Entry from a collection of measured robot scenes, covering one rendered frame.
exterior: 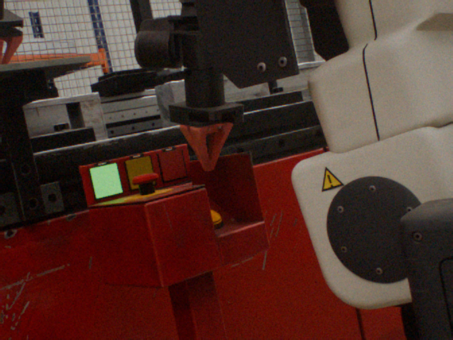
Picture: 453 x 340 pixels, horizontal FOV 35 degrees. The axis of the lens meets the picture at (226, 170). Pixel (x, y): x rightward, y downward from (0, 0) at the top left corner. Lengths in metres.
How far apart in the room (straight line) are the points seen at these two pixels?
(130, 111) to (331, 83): 1.11
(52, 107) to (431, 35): 0.81
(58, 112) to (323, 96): 0.75
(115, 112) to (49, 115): 0.40
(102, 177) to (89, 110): 0.32
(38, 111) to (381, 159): 0.80
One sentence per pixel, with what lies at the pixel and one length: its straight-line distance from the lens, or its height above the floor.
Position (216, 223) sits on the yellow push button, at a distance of 1.10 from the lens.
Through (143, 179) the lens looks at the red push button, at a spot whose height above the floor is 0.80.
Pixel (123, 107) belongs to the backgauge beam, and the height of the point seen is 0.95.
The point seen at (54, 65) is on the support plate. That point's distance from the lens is 1.10.
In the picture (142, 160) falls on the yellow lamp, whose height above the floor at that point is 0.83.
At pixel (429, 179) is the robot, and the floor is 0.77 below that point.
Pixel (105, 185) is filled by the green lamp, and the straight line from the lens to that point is 1.11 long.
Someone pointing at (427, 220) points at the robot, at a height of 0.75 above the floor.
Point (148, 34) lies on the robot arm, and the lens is 1.08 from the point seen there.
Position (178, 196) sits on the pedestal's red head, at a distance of 0.99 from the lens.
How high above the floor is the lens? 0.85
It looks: 3 degrees down
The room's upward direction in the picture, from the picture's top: 12 degrees counter-clockwise
